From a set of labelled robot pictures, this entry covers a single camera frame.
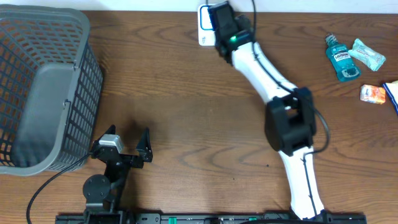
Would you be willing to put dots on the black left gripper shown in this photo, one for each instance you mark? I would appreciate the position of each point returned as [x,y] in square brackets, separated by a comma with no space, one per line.
[143,150]

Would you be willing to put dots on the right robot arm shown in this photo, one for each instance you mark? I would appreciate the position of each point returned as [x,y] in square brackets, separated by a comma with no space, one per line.
[289,111]

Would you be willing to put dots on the yellow red snack bag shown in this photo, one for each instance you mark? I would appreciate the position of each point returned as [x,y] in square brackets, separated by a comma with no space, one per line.
[391,90]

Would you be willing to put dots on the mint green wipes pack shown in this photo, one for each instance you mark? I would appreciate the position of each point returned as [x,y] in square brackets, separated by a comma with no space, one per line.
[372,59]

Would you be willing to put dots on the white barcode scanner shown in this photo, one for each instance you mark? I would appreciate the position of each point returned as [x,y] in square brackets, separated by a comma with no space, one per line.
[206,36]

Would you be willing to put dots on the teal Listerine mouthwash bottle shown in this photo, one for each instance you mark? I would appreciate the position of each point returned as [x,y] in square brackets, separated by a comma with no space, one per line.
[345,68]

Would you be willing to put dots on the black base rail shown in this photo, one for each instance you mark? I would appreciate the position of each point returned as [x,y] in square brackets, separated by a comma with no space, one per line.
[156,218]

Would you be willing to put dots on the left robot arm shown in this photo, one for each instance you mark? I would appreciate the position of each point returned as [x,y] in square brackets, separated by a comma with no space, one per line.
[103,191]

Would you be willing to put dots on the grey plastic shopping basket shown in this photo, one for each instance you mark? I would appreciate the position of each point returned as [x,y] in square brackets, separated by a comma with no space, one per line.
[50,89]

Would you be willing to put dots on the orange small sachet packet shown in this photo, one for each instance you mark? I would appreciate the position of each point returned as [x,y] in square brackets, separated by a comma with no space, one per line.
[373,94]

